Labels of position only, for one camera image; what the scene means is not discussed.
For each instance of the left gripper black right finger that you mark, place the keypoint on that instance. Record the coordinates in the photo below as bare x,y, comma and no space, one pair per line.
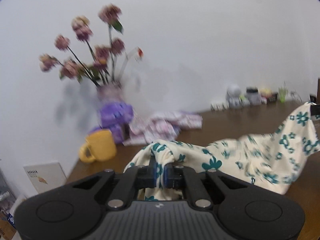
172,176

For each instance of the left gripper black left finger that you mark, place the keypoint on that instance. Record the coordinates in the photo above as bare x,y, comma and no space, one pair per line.
147,175

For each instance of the cream cloth with teal flowers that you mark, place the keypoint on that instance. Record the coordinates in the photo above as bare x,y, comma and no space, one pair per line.
271,161

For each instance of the pink patterned folded garment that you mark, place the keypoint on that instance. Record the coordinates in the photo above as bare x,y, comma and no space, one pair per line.
161,125

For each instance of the yellow ceramic mug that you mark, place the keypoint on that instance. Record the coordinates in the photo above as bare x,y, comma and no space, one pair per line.
98,146

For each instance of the purple wrapped flower vase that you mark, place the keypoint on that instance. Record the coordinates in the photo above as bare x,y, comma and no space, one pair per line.
113,112

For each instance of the white letter blocks ornament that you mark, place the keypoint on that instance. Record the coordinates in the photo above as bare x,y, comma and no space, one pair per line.
219,106

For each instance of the white round robot toy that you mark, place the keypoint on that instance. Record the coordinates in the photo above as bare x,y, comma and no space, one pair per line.
233,97

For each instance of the pink artificial flower bouquet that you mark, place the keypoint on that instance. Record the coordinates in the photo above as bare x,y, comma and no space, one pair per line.
108,61

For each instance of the yellow snack packet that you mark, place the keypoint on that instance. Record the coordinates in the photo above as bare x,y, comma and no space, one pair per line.
265,92

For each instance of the green plastic cup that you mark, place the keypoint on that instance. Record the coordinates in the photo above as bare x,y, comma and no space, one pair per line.
282,92

